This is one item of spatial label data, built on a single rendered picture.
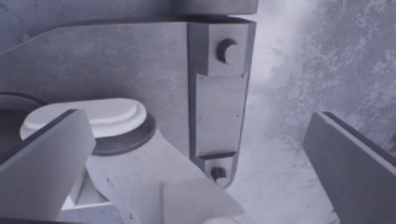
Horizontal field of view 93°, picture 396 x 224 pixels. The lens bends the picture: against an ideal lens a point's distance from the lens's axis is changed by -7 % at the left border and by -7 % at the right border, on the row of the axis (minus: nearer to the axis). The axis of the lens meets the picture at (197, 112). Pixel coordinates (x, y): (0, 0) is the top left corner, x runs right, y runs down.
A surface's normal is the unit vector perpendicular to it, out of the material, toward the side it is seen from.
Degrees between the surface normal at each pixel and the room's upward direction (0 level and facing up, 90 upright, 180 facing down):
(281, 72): 0
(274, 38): 0
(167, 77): 0
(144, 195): 90
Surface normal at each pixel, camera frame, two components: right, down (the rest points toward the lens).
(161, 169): 0.00, -0.87
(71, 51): 0.19, 0.49
